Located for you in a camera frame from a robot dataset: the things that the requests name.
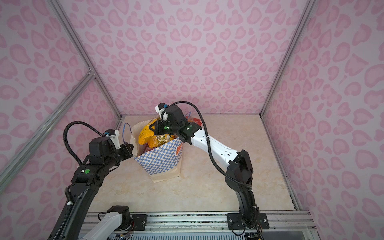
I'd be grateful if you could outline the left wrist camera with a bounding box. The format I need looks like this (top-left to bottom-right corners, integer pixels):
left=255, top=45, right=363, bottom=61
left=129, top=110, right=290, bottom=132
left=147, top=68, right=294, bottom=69
left=105, top=129, right=121, bottom=149

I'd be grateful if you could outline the red gummy snack bag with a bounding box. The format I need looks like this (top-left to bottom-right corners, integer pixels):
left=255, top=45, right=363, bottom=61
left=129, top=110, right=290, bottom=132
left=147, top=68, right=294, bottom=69
left=188, top=117, right=203, bottom=127

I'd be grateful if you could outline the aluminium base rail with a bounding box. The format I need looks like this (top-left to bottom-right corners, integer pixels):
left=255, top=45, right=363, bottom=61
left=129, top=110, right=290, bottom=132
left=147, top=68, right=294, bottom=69
left=77, top=211, right=319, bottom=240

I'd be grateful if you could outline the yellow candy snack bag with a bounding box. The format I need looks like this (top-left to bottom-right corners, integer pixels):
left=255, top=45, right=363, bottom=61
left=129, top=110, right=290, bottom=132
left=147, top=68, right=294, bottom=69
left=148, top=135, right=176, bottom=149

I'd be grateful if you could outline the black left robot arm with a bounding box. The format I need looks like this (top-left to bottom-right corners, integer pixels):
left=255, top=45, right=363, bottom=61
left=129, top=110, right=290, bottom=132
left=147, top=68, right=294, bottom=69
left=48, top=137, right=134, bottom=240

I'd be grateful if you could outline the right black cable conduit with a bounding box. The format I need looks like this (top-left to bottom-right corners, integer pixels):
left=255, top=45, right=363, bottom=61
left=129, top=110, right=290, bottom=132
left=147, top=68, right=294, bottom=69
left=161, top=100, right=265, bottom=240

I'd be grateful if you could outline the black cable conduit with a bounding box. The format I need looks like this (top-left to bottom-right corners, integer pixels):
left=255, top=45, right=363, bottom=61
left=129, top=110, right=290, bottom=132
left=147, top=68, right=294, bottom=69
left=161, top=100, right=265, bottom=240
left=50, top=120, right=104, bottom=240

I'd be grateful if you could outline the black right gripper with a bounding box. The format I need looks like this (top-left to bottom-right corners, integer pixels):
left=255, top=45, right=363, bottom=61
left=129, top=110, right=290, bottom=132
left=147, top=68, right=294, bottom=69
left=147, top=120, right=181, bottom=135

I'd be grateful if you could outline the blue checkered paper bag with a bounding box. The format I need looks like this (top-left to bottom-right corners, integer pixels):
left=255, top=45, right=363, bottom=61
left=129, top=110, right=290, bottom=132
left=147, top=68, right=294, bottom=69
left=120, top=116, right=183, bottom=183

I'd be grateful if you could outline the diagonal aluminium frame bar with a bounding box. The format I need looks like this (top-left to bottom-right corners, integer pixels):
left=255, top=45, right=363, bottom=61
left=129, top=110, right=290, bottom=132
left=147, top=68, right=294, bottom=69
left=1, top=71, right=95, bottom=192

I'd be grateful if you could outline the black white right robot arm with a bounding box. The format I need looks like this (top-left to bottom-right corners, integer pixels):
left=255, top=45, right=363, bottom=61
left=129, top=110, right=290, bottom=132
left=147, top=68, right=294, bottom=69
left=149, top=101, right=260, bottom=230

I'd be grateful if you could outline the right aluminium frame post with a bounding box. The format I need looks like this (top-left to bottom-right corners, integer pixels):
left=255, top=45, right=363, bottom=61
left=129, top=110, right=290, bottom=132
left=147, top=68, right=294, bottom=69
left=260, top=0, right=319, bottom=119

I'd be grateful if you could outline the yellow chips bag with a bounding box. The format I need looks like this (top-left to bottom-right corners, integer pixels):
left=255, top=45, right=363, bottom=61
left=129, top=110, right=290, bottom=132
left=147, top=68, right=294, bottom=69
left=138, top=119, right=160, bottom=148

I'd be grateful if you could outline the aluminium frame post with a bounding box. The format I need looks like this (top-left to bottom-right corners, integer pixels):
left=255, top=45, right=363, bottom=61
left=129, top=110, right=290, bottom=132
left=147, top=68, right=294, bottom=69
left=47, top=0, right=123, bottom=120
left=260, top=0, right=319, bottom=119

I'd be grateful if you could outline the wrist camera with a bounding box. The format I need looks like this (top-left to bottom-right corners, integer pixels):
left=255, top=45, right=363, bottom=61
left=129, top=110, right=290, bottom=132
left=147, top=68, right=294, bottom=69
left=105, top=129, right=121, bottom=149
left=155, top=103, right=168, bottom=116

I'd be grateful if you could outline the left black cable conduit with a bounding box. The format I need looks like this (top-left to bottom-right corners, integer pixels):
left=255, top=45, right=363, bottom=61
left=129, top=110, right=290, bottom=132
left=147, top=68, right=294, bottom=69
left=50, top=120, right=104, bottom=240

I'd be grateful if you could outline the purple Fox's candy bag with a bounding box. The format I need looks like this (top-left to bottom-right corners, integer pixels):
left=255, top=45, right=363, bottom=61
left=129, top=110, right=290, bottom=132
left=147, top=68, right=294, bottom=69
left=143, top=144, right=154, bottom=153

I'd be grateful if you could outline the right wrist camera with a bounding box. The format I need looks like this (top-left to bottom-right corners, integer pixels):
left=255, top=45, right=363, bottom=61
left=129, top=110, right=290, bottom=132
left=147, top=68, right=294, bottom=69
left=155, top=103, right=168, bottom=116

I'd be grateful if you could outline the left aluminium frame post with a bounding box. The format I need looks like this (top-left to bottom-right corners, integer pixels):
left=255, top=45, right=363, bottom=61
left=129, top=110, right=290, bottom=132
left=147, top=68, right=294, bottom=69
left=47, top=0, right=123, bottom=120

